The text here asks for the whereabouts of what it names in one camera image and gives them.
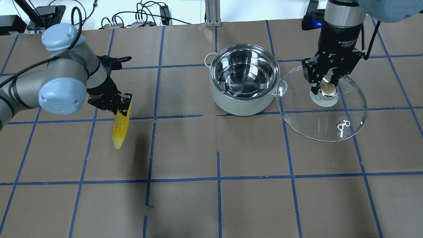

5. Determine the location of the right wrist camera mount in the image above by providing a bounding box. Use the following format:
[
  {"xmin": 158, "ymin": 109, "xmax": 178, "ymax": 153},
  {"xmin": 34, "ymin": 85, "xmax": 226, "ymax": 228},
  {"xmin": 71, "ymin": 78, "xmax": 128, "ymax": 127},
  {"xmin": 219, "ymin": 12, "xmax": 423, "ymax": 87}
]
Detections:
[{"xmin": 301, "ymin": 9, "xmax": 326, "ymax": 31}]

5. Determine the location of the glass pot lid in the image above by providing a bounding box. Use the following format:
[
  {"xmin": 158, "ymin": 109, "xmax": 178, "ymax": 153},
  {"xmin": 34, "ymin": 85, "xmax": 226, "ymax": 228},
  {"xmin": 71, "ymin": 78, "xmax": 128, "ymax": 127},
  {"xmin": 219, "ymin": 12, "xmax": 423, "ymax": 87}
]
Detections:
[{"xmin": 275, "ymin": 66, "xmax": 367, "ymax": 142}]

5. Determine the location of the grey connector box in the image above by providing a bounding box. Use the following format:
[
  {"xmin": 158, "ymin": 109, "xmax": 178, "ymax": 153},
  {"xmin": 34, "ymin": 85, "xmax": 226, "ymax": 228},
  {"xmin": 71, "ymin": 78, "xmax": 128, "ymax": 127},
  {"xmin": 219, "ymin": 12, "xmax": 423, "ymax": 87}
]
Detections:
[
  {"xmin": 101, "ymin": 21, "xmax": 124, "ymax": 29},
  {"xmin": 130, "ymin": 21, "xmax": 156, "ymax": 28}
]

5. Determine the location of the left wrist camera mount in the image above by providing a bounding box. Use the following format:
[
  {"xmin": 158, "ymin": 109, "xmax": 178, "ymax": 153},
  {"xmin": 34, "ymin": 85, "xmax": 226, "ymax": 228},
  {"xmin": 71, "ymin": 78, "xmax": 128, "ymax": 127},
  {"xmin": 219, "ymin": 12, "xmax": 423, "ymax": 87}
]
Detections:
[{"xmin": 97, "ymin": 55, "xmax": 132, "ymax": 71}]

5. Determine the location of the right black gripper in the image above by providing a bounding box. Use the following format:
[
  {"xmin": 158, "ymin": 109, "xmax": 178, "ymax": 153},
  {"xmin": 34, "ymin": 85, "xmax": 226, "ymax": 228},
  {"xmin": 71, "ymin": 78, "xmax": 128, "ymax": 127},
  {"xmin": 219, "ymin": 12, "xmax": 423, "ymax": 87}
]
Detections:
[{"xmin": 302, "ymin": 25, "xmax": 362, "ymax": 95}]

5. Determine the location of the black device on table edge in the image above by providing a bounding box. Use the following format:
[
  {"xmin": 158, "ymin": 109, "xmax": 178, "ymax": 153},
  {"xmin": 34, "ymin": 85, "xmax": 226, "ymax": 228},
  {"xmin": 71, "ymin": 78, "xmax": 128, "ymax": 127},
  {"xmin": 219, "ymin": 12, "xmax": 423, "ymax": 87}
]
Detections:
[{"xmin": 0, "ymin": 0, "xmax": 66, "ymax": 36}]

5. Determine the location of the black power adapter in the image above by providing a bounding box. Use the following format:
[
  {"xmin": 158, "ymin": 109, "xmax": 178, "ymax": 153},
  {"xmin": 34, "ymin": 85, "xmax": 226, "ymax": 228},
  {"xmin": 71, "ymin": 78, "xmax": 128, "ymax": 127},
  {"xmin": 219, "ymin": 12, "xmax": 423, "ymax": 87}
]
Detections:
[{"xmin": 160, "ymin": 5, "xmax": 171, "ymax": 25}]

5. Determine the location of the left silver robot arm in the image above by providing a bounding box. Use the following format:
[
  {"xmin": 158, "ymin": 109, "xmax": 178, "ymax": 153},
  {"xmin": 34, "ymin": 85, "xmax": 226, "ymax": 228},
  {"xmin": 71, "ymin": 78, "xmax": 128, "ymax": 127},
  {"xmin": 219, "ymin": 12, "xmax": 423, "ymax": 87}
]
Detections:
[{"xmin": 0, "ymin": 23, "xmax": 132, "ymax": 128}]

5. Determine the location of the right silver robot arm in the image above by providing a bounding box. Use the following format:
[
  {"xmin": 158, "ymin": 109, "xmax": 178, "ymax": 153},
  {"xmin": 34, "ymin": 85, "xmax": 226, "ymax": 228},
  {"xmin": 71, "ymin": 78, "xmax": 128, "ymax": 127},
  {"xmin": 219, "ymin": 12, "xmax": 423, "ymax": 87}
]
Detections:
[{"xmin": 302, "ymin": 0, "xmax": 423, "ymax": 95}]

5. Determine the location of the yellow corn cob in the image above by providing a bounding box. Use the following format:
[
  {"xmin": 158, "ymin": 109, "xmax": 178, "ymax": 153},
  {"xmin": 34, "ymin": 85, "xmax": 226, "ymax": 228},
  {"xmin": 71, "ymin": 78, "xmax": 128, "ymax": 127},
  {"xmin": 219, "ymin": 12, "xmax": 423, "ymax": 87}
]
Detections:
[{"xmin": 112, "ymin": 103, "xmax": 132, "ymax": 150}]

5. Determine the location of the pale green steel pot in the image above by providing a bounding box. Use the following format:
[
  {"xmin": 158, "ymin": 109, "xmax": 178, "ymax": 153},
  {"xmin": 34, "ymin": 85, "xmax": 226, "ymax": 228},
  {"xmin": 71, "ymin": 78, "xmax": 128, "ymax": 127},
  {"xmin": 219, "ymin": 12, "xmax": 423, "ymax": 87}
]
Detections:
[{"xmin": 204, "ymin": 44, "xmax": 281, "ymax": 116}]

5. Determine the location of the aluminium frame post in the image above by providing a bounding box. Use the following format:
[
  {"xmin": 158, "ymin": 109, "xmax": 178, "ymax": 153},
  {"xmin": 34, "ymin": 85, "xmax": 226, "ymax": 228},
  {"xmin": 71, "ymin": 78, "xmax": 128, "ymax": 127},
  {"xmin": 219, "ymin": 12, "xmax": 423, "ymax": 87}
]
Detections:
[{"xmin": 205, "ymin": 0, "xmax": 222, "ymax": 27}]

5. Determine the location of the black cable bundle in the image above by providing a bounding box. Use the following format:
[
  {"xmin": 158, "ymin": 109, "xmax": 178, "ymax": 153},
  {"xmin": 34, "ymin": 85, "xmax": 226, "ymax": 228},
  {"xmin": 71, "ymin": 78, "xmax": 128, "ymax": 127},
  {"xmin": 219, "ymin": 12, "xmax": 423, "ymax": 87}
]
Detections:
[{"xmin": 74, "ymin": 0, "xmax": 192, "ymax": 30}]

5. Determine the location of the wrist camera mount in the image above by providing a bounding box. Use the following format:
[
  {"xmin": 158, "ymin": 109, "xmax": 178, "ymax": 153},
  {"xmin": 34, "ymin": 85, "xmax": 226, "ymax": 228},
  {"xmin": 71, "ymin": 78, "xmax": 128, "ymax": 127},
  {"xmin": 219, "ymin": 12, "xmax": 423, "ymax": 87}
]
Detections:
[
  {"xmin": 97, "ymin": 55, "xmax": 132, "ymax": 71},
  {"xmin": 301, "ymin": 9, "xmax": 326, "ymax": 31}
]

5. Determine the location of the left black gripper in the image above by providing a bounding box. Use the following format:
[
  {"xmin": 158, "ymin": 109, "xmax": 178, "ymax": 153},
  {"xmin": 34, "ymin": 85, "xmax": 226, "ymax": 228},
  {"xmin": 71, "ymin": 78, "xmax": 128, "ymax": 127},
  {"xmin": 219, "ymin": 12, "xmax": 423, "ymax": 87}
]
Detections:
[{"xmin": 87, "ymin": 76, "xmax": 133, "ymax": 117}]

